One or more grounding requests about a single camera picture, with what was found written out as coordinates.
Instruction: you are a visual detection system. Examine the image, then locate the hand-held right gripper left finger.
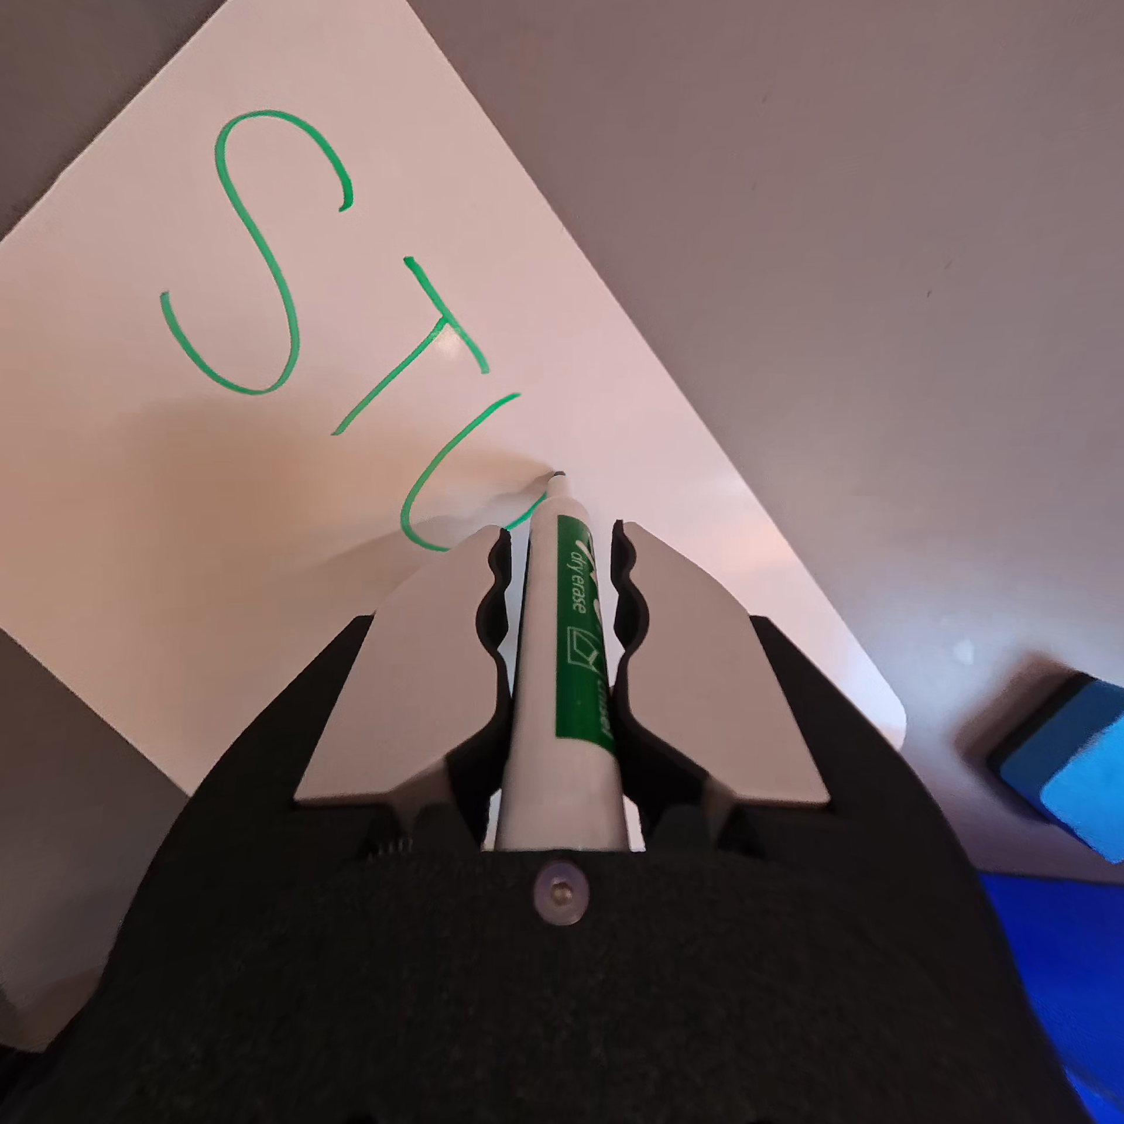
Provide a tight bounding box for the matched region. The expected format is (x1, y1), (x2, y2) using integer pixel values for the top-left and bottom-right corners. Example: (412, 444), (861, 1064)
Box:
(296, 528), (514, 830)

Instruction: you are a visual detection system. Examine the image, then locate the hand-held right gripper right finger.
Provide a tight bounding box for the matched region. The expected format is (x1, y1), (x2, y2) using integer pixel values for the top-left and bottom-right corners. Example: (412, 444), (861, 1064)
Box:
(612, 521), (833, 830)

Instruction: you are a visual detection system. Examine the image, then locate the green whiteboard marker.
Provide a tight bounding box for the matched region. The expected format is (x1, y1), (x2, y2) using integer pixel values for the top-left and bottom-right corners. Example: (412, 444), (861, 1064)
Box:
(483, 470), (636, 853)

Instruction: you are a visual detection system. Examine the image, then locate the blue whiteboard eraser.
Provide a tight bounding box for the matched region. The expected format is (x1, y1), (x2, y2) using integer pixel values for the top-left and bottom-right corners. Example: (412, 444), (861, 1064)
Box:
(987, 675), (1124, 868)

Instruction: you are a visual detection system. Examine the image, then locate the white whiteboard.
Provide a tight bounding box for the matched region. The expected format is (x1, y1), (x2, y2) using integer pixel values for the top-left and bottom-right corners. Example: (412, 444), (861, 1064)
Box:
(0, 0), (912, 802)

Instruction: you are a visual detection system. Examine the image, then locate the blue storage bin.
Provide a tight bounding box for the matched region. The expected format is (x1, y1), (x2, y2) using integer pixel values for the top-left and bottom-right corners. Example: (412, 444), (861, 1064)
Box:
(976, 869), (1124, 1124)

